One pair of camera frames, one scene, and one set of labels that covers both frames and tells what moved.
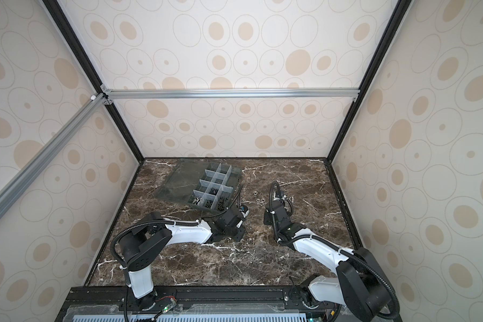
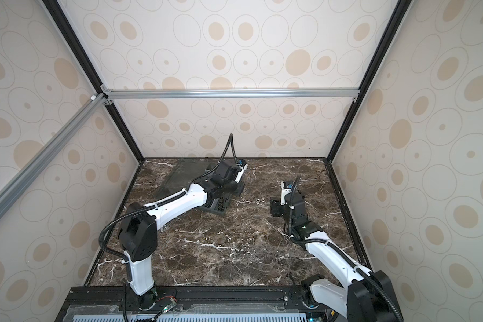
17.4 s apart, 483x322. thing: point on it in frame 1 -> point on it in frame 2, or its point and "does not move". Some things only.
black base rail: x=217 y=304 does not move
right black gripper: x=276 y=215 -> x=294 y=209
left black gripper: x=241 y=234 -> x=238 y=190
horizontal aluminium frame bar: x=229 y=94 does not move
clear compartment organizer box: x=202 y=184 does not move
